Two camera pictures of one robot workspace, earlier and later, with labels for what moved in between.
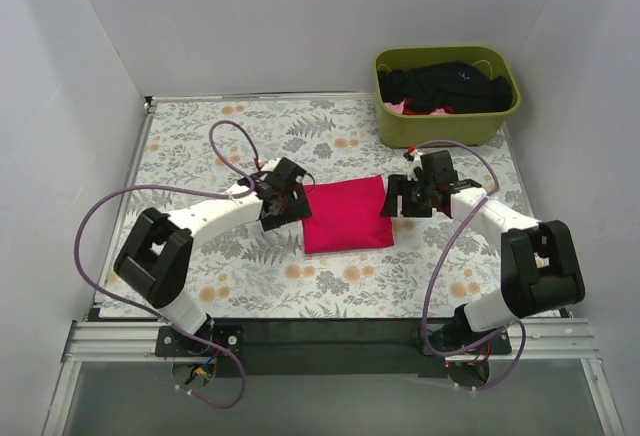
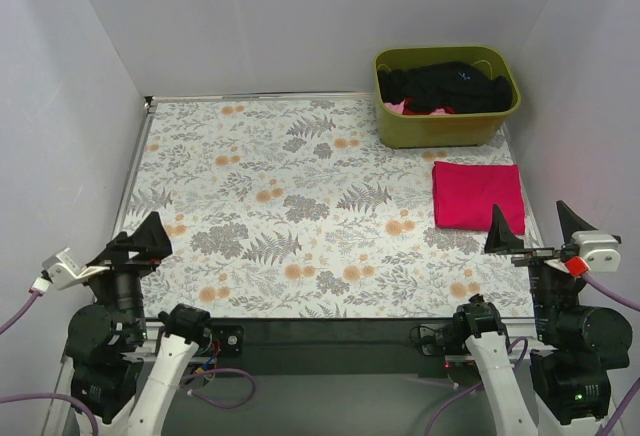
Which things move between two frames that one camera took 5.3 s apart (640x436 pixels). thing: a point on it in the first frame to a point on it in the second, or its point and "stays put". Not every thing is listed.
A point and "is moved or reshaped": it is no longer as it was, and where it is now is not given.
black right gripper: (400, 196) to (542, 259)
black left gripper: (291, 209) to (126, 262)
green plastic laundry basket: (447, 130) stays put
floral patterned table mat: (186, 149) stays put
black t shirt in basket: (463, 87) stays put
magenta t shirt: (346, 215) is moved or reshaped
